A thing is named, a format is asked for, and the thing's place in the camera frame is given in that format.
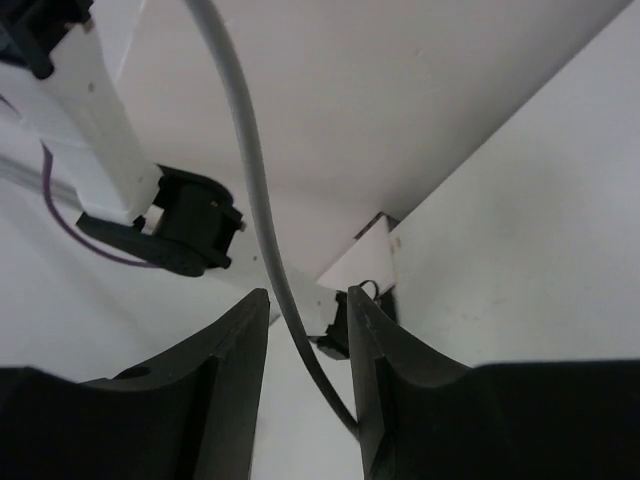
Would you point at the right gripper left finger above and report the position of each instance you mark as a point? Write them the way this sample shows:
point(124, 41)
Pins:
point(189, 412)

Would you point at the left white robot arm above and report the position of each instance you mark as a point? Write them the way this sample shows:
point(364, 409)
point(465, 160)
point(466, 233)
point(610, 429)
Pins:
point(133, 211)

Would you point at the left metal rail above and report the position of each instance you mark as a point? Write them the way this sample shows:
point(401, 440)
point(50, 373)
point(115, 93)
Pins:
point(30, 179)

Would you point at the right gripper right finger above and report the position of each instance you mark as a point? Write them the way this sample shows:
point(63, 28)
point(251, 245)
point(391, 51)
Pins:
point(423, 415)

